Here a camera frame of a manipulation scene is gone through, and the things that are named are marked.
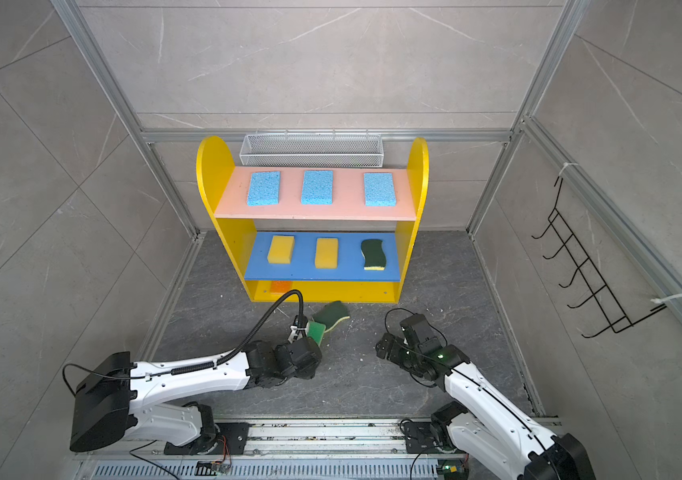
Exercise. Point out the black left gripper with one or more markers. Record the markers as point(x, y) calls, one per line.
point(311, 373)

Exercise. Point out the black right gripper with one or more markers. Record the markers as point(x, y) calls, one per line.
point(393, 355)

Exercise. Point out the bright green sponge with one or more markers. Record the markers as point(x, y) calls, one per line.
point(315, 331)

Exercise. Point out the dark green wavy sponge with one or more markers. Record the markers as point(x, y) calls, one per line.
point(373, 255)
point(331, 315)

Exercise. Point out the orange sponge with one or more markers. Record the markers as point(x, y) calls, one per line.
point(280, 287)

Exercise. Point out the yellow rectangular sponge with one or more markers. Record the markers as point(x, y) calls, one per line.
point(326, 253)

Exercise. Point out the dark green wavy sponge front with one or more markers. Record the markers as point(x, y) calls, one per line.
point(373, 255)

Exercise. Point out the light blue cellulose sponge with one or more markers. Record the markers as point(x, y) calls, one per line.
point(379, 189)

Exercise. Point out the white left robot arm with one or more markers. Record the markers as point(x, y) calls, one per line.
point(153, 401)

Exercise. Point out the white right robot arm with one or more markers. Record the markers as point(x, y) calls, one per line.
point(482, 422)

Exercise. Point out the blue lower shelf board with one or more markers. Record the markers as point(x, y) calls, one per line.
point(302, 267)

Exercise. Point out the yellow shelf unit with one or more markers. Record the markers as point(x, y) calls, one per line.
point(215, 165)

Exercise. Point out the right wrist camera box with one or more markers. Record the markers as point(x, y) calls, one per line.
point(419, 333)

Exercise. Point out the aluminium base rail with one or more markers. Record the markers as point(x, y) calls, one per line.
point(304, 448)

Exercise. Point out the black wire hook rack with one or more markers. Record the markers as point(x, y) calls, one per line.
point(585, 269)

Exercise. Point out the white wire mesh basket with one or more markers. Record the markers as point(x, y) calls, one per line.
point(334, 150)

